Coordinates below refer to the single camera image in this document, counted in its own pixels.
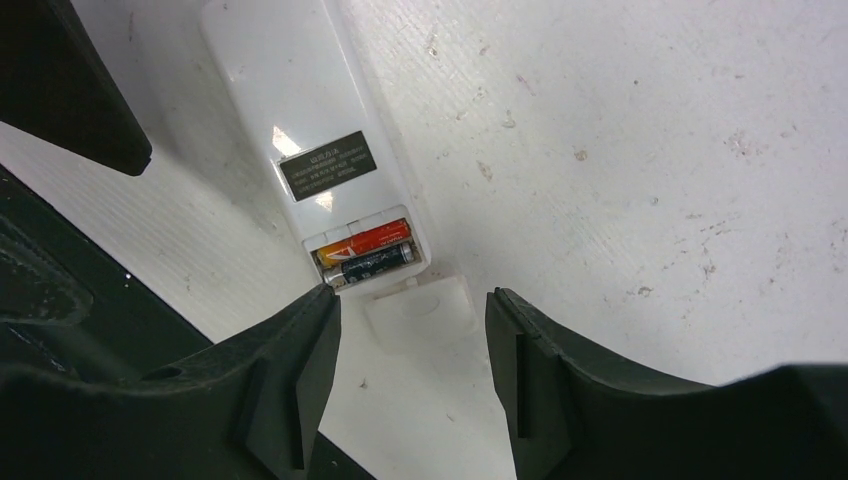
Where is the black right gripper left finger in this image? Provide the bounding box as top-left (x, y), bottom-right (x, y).
top-left (1, 285), bottom-right (341, 479)

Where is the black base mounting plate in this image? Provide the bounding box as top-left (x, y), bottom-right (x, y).
top-left (1, 171), bottom-right (367, 479)

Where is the white red remote control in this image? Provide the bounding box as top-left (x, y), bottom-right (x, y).
top-left (200, 0), bottom-right (431, 296)

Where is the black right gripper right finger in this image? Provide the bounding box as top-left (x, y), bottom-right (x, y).
top-left (485, 288), bottom-right (847, 479)

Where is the black silver battery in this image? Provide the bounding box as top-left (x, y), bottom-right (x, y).
top-left (323, 242), bottom-right (415, 289)

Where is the white battery compartment cover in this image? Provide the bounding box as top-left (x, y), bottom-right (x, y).
top-left (364, 275), bottom-right (478, 355)

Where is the red orange battery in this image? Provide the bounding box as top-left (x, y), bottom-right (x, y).
top-left (314, 219), bottom-right (412, 268)

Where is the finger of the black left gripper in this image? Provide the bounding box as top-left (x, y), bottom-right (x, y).
top-left (1, 1), bottom-right (152, 176)

